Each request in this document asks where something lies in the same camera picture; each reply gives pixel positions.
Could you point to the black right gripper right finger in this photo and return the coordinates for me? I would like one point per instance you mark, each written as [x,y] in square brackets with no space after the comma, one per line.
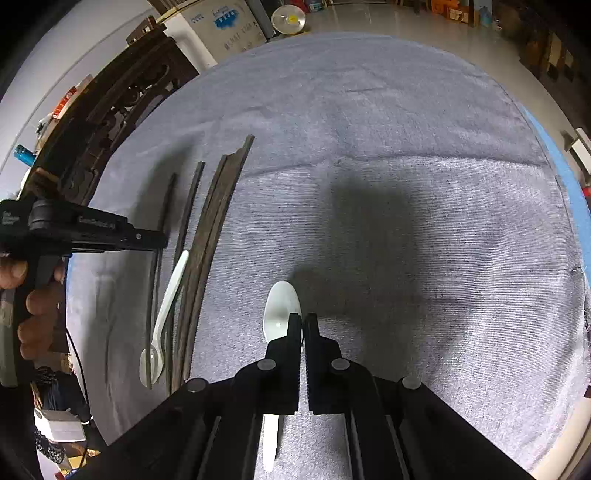
[335,384]

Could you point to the small white stool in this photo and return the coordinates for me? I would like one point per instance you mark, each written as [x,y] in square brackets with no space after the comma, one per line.
[579,146]

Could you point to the white chest freezer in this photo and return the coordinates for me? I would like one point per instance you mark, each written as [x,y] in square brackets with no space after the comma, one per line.
[209,32]

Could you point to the grey towel cloth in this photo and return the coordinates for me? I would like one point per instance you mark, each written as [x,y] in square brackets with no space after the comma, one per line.
[412,205]

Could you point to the person left hand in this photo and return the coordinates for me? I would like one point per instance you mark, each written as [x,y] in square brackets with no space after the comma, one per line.
[35,333]

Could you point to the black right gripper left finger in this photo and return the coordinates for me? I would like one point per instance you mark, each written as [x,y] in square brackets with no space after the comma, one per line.
[272,385]

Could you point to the white plastic spoon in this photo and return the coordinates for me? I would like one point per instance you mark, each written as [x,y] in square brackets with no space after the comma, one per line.
[164,318]
[280,303]

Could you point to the carved dark wooden furniture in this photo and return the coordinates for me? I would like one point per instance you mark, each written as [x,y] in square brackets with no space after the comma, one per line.
[97,119]

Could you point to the dark wooden chopstick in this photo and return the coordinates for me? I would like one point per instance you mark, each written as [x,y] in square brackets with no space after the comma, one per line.
[156,260]

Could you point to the blue table cover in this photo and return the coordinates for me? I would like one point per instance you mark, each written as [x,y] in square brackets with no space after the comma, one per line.
[578,205]

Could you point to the round white fan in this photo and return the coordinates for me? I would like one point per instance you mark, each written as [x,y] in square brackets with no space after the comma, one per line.
[288,20]

